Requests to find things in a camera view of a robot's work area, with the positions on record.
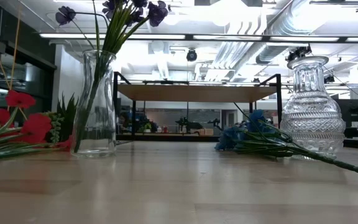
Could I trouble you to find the blue artificial flower bunch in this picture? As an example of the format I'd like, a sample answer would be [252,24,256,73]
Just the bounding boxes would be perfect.
[214,108,358,180]

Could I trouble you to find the smooth clear glass vase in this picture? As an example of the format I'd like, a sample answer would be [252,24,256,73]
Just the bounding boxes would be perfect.
[70,49,117,158]

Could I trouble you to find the purple artificial flower bunch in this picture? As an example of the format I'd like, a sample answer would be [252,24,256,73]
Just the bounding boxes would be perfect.
[53,0,171,153]

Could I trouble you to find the red artificial flower bunch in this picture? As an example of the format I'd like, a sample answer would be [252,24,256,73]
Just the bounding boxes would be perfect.
[0,89,62,162]
[56,136,73,152]

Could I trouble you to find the artificial green succulent plant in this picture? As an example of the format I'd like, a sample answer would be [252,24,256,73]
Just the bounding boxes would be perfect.
[44,92,82,144]

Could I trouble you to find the cut-glass patterned vase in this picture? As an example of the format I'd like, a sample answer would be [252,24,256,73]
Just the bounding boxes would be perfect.
[280,55,347,162]

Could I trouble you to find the black framed window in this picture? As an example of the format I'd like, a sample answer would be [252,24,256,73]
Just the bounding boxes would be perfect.
[0,30,58,125]

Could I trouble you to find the black computer monitor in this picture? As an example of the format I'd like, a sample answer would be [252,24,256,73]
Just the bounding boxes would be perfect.
[335,98,358,128]

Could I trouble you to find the black ceiling track bar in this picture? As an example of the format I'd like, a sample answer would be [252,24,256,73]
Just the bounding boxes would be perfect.
[309,0,358,13]

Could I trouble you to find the wooden shelf black frame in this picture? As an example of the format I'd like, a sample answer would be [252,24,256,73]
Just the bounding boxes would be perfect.
[112,71,283,142]

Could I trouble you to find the silver ventilation duct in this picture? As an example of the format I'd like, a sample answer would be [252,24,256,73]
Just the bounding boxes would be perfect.
[255,0,326,65]

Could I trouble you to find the thin yellow hanging cord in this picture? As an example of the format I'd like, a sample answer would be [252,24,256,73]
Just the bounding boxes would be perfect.
[7,12,22,111]

